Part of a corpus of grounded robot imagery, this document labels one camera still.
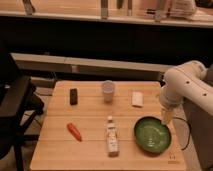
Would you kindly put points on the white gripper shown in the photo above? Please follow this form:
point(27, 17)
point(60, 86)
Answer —
point(169, 99)

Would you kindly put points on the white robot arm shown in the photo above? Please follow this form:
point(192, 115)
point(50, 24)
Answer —
point(185, 81)

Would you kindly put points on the green bowl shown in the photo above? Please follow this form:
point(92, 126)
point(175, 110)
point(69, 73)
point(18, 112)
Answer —
point(151, 135)

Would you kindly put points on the white sponge block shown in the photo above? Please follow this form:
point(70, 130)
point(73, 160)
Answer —
point(137, 99)

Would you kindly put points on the small clear labelled bottle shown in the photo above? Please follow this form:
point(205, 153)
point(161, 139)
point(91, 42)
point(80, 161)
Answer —
point(112, 140)

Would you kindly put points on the translucent plastic cup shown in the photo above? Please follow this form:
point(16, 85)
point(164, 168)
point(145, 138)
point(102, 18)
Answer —
point(108, 90)

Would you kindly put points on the black rectangular block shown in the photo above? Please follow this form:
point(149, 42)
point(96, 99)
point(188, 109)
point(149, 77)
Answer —
point(73, 96)

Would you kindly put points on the black chair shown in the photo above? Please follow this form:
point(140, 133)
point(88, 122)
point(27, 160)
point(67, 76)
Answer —
point(19, 105)

